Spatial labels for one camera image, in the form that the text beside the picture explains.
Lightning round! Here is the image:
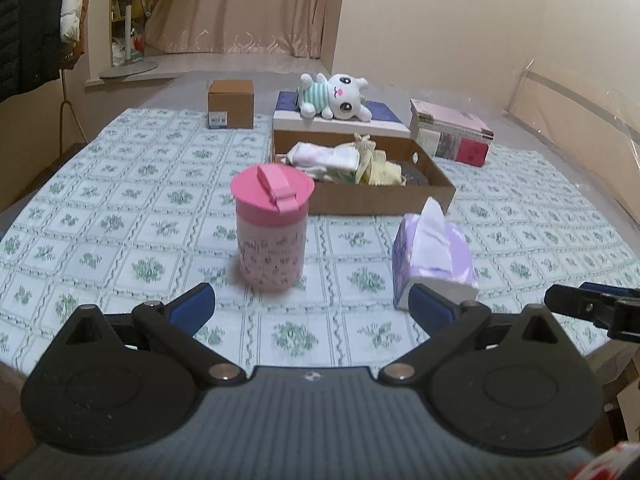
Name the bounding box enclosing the thin metal rack leg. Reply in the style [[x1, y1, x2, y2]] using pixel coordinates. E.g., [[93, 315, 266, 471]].
[[59, 67, 90, 157]]

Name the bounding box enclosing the white padded jacket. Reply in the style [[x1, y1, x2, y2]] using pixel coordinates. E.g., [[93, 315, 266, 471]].
[[59, 0, 89, 68]]

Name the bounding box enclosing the red white printed cloth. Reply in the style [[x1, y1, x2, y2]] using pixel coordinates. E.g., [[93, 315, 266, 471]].
[[575, 442, 640, 480]]

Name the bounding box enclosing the black padded jacket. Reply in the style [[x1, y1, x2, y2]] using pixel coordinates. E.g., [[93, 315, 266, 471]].
[[0, 0, 63, 103]]

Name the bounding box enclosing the purple tissue pack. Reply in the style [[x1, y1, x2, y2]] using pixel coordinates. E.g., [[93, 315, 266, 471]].
[[391, 197, 480, 311]]

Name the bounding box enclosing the beige curtain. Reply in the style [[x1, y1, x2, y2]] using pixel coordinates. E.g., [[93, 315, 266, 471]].
[[145, 0, 348, 58]]

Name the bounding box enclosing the white plush toy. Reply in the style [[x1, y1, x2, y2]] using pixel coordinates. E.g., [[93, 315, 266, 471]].
[[296, 72, 375, 123]]

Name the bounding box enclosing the thick white red book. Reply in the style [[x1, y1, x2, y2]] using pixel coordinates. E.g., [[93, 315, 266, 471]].
[[415, 127, 491, 167]]

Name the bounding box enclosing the white fan stand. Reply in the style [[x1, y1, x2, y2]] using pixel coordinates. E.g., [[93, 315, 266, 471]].
[[99, 5, 159, 80]]

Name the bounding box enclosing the pink lidded cup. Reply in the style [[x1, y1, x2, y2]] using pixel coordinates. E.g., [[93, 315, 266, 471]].
[[231, 162, 316, 293]]

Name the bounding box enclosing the cardboard tray box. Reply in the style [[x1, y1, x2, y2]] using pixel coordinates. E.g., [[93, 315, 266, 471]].
[[271, 130, 457, 217]]

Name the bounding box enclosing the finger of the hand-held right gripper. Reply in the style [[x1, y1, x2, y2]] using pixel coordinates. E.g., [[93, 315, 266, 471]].
[[544, 284, 621, 331], [579, 281, 640, 302]]

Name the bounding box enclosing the small cardboard box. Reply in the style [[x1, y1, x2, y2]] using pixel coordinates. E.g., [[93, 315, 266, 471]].
[[207, 79, 256, 130]]

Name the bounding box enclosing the blue white flat box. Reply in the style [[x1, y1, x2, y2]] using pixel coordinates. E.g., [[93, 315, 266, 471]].
[[272, 91, 412, 138]]

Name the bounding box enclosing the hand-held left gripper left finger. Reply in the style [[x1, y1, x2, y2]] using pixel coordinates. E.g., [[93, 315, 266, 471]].
[[54, 282, 248, 387]]

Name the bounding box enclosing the plastic wrapped beige headboard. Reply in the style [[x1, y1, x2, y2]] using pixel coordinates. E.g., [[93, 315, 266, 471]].
[[507, 60, 640, 173]]

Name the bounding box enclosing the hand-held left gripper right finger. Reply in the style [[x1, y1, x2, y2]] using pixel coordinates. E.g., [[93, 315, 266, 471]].
[[377, 282, 571, 387]]

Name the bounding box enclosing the pink cover book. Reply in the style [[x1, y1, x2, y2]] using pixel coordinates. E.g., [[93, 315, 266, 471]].
[[410, 99, 495, 143]]

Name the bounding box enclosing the dark grey cap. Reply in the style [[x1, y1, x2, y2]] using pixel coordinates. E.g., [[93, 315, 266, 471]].
[[394, 160, 432, 187]]

